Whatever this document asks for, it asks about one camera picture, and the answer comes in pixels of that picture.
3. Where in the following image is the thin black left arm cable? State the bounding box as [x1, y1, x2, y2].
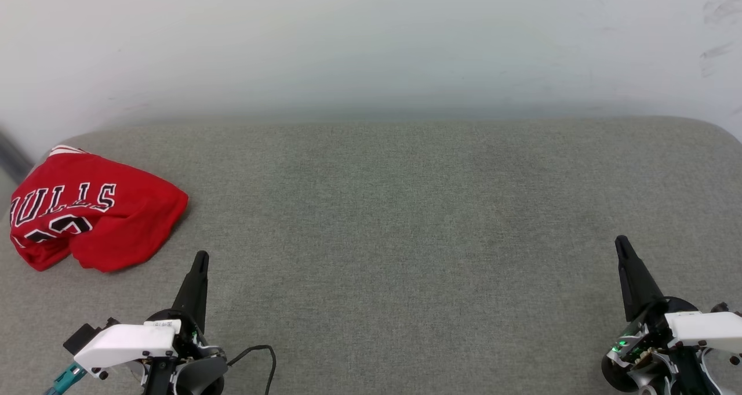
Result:
[226, 345, 277, 395]

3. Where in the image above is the left camera cable teal connector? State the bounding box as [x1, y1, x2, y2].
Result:
[43, 363, 88, 395]

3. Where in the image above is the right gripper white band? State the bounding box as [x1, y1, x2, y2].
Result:
[606, 235, 742, 395]

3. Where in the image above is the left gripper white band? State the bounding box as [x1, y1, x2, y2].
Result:
[74, 251, 228, 395]

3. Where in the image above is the red Bulls basketball jersey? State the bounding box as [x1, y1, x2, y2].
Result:
[9, 145, 190, 273]

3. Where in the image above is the grey fabric sofa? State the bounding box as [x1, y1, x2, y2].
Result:
[0, 115, 742, 395]

